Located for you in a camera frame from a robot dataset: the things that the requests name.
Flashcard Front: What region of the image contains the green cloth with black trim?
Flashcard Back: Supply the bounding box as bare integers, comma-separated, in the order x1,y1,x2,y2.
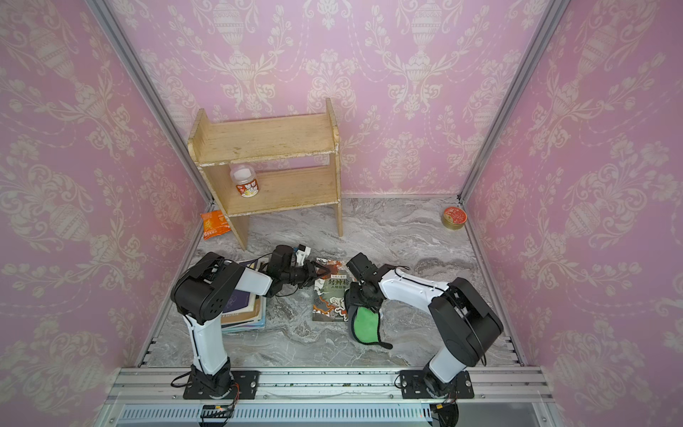
344,283,393,350

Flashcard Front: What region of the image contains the white plastic jar red label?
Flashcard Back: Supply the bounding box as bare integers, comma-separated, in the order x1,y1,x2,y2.
231,164,260,197

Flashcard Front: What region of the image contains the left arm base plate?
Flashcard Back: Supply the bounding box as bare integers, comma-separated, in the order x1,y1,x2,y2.
183,369,261,400

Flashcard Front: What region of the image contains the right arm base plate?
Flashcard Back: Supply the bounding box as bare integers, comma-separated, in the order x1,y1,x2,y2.
395,369,475,400

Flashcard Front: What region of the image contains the dark purple book yellow label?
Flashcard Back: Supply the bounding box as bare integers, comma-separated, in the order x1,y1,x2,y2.
222,267,259,316

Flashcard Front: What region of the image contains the red illustrated Chinese book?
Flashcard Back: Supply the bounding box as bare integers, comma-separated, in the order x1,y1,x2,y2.
312,258,353,322

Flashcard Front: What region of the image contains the orange snack packet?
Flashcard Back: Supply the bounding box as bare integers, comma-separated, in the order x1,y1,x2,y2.
200,210,231,240

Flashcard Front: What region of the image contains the red round tin can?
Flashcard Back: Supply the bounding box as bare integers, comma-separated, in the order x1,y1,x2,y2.
441,206,468,231

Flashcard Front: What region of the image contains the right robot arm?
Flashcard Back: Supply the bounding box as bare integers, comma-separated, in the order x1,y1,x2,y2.
344,253,503,398

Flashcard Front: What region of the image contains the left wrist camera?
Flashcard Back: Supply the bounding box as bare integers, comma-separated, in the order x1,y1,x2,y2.
293,245,311,267

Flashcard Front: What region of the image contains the wooden two-tier shelf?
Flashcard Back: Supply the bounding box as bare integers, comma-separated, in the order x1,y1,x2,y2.
187,99,343,248

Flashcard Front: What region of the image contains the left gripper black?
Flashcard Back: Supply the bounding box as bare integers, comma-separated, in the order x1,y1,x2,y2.
281,260,332,289

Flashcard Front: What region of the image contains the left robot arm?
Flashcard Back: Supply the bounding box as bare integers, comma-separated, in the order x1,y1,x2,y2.
171,245,331,400

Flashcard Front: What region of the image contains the black and tan book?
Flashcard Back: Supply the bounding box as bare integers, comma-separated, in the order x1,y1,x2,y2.
221,258,268,327

